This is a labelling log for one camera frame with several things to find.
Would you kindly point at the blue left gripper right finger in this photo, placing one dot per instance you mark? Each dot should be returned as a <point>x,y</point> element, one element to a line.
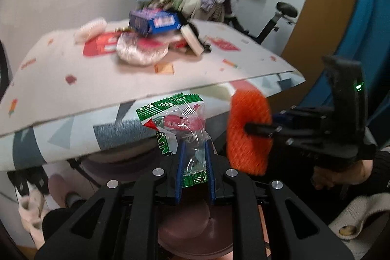
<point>209,168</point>

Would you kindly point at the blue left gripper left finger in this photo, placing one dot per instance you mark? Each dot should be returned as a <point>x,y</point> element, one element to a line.
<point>180,157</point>

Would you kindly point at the green clear plastic snack wrapper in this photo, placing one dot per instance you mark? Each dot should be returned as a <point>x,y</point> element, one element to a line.
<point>176,118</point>

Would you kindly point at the orange foam fruit net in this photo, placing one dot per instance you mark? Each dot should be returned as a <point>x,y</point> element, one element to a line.
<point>248,152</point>

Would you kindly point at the clear plastic bag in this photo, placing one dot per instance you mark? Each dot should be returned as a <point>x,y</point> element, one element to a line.
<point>140,51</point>

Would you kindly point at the blue cardboard box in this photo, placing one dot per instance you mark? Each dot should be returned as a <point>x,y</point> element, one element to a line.
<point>151,22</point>

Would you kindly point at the brown round trash bin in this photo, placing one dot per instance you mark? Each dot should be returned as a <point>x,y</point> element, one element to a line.
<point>127,221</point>

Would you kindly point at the right hand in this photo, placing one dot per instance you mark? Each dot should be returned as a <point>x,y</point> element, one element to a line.
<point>353,175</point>

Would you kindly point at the patterned bed mattress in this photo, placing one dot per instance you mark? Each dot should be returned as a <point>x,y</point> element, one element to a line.
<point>116,126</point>

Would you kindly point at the white cartoon print mat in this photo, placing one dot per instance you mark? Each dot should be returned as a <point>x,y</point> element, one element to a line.
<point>56,80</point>

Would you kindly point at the pink slipper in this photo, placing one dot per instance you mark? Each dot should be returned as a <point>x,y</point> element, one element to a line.
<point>32,213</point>

